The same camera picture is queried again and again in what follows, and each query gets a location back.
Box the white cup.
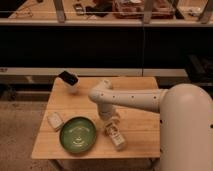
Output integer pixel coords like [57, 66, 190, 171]
[67, 83, 78, 94]

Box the green round bowl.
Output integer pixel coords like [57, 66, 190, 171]
[59, 117, 97, 154]

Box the black object in cup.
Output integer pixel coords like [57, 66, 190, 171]
[58, 71, 78, 86]

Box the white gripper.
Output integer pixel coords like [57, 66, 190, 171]
[97, 104, 120, 121]

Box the white rectangular sponge block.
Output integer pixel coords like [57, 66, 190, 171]
[47, 112, 64, 131]

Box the wooden table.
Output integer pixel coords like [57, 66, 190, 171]
[31, 76, 168, 171]

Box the black remote on shelf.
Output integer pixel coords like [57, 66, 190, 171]
[73, 3, 85, 15]

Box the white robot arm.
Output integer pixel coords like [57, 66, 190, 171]
[89, 80, 213, 171]

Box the tray with clutter on shelf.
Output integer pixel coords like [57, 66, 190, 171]
[112, 0, 175, 19]

